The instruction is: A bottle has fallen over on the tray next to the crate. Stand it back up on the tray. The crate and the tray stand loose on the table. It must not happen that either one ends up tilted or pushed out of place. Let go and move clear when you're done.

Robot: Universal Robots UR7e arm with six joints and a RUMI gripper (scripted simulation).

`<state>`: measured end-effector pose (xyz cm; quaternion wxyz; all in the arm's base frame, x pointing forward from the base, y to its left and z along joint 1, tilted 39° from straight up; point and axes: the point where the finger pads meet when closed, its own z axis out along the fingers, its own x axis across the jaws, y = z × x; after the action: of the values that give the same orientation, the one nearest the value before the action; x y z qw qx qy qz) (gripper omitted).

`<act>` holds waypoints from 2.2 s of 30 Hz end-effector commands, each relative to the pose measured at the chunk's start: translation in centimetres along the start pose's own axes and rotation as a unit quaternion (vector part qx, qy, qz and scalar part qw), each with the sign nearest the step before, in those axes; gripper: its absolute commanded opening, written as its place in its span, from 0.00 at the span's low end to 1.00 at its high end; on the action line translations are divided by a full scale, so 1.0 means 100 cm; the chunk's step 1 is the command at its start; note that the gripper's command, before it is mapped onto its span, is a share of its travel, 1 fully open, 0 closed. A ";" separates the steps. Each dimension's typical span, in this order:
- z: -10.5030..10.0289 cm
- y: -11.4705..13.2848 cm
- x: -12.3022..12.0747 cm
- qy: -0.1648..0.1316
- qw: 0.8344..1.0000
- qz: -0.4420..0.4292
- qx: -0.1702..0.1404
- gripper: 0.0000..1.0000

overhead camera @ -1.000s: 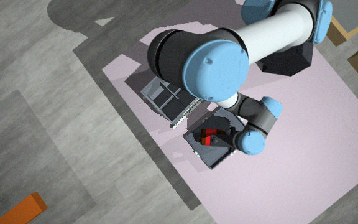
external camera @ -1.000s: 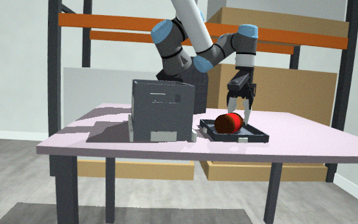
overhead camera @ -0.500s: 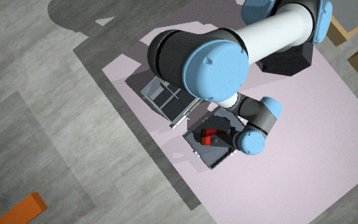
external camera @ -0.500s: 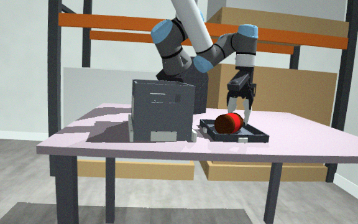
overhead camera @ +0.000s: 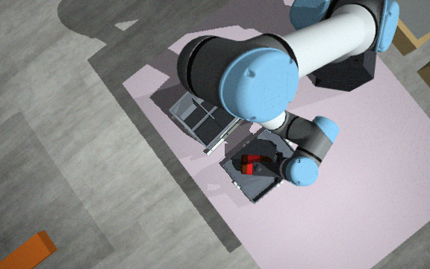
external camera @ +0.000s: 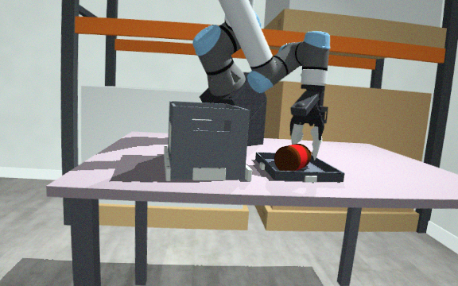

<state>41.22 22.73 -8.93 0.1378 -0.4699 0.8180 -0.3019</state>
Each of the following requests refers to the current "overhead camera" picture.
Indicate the brown bottle with red label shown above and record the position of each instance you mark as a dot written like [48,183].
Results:
[247,160]

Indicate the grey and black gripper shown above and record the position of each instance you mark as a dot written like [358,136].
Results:
[278,158]

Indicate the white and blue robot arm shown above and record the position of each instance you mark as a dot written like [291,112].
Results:
[254,79]

